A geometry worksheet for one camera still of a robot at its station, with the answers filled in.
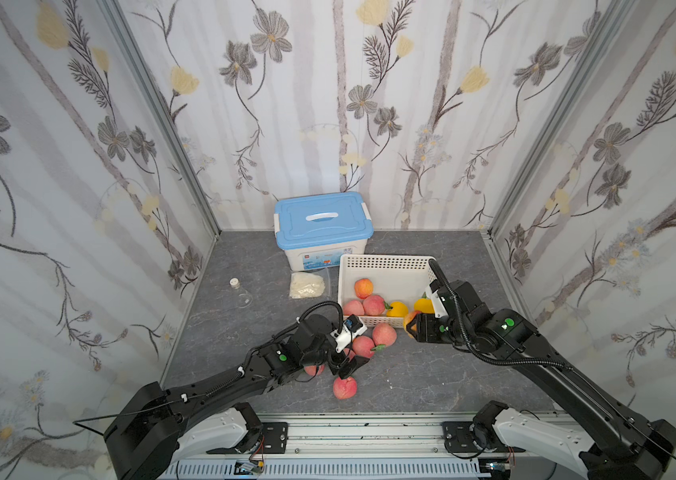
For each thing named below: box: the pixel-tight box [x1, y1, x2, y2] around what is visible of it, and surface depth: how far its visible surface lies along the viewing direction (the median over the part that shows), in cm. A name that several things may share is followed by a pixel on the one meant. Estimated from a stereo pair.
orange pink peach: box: [354, 278, 374, 299], surface depth 100 cm
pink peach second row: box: [363, 294, 385, 316], surface depth 95 cm
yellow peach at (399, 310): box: [386, 301, 409, 317], surface depth 95 cm
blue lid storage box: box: [273, 192, 374, 271], surface depth 103 cm
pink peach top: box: [344, 300, 365, 316], surface depth 95 cm
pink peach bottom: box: [333, 376, 357, 400], surface depth 80 cm
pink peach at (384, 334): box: [372, 322, 397, 348], surface depth 89 cm
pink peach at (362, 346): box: [352, 335, 375, 359], surface depth 86 cm
